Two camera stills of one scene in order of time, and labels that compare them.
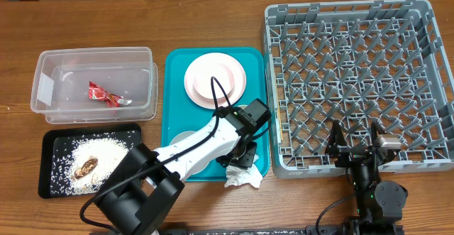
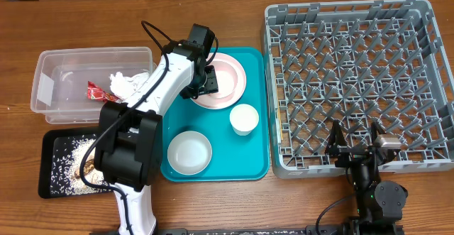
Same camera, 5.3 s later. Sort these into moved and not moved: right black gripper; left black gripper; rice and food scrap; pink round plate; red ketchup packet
Moved: left black gripper
Not moved: rice and food scrap; pink round plate; right black gripper; red ketchup packet
